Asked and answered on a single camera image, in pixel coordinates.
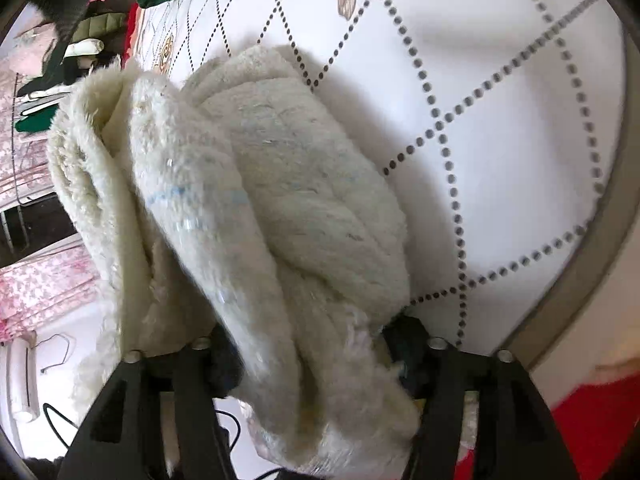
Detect pink floral cloth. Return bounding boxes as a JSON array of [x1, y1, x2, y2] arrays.
[[0, 245, 108, 341]]

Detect white ribbed appliance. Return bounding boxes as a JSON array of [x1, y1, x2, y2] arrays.
[[7, 340, 41, 423]]

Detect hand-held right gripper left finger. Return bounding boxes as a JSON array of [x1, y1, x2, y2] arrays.
[[56, 326, 246, 480]]

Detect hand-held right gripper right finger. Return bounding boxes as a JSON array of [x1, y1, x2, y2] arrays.
[[381, 314, 581, 480]]

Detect black cable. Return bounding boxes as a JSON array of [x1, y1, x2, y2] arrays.
[[37, 332, 76, 373], [42, 402, 81, 448]]

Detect white fuzzy cardigan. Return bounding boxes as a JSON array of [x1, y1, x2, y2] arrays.
[[46, 44, 426, 478]]

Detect black hanging garment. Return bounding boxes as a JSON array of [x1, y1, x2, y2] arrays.
[[17, 40, 81, 98]]

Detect white diamond-patterned sheet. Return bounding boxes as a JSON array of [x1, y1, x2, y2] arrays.
[[135, 0, 636, 376]]

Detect dark green hanging garment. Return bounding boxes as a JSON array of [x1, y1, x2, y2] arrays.
[[14, 105, 63, 133]]

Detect olive puffer jacket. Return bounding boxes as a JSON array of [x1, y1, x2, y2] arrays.
[[72, 0, 128, 43]]

